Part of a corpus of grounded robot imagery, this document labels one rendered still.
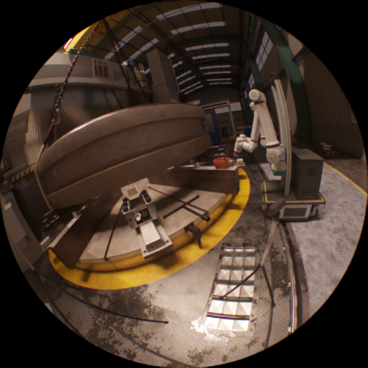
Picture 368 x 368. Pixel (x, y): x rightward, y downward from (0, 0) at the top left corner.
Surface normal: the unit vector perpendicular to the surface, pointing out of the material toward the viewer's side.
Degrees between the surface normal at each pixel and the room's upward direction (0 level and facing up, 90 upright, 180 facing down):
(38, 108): 90
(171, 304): 0
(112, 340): 0
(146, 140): 90
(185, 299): 0
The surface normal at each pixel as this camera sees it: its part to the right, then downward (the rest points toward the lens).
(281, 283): -0.23, -0.90
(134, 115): 0.52, 0.20
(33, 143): 0.91, -0.07
